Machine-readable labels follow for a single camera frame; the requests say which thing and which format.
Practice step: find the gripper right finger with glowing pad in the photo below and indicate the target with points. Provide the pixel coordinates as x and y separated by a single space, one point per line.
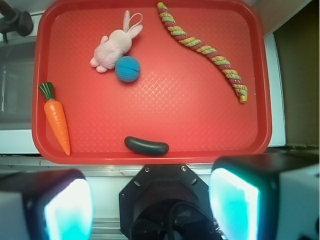
268 196

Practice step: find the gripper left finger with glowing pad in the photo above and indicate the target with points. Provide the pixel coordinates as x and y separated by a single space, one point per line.
46 205

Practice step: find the blue textured ball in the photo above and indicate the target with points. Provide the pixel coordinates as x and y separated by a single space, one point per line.
127 69

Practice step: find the white table edge panel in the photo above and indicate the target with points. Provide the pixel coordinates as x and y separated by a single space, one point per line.
278 135

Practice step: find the orange toy carrot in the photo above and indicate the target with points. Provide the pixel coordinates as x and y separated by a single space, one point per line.
56 118

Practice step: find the dark green toy cucumber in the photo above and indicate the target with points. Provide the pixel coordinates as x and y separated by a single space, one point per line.
146 147

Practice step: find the red plastic tray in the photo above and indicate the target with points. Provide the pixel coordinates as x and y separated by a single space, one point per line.
180 98

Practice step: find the pink plush bunny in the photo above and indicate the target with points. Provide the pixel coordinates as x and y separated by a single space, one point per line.
113 47

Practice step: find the dark metal clamp fixture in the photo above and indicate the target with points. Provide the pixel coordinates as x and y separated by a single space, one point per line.
14 20

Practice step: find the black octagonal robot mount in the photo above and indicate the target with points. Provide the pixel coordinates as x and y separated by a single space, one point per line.
166 202

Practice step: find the twisted red green rope toy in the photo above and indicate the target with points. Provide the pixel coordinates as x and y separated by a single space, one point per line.
206 50

